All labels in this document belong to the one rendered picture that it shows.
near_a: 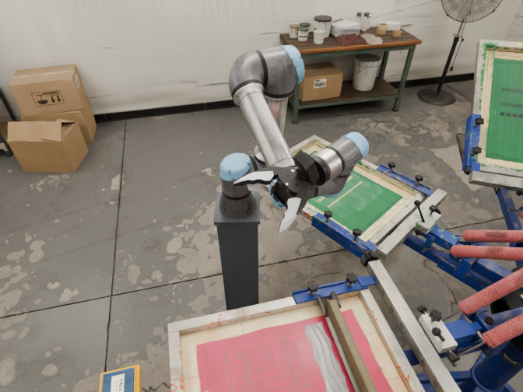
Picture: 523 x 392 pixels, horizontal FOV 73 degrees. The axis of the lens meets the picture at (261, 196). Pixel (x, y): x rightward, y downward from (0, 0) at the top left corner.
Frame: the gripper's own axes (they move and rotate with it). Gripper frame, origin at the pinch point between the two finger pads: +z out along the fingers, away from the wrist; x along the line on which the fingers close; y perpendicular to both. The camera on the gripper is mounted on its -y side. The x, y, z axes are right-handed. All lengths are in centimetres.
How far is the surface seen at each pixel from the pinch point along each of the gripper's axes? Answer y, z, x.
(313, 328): 72, -18, -23
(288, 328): 73, -12, -17
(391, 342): 64, -35, -44
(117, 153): 245, -42, 249
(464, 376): 125, -83, -87
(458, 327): 57, -54, -56
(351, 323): 71, -31, -31
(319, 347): 70, -15, -29
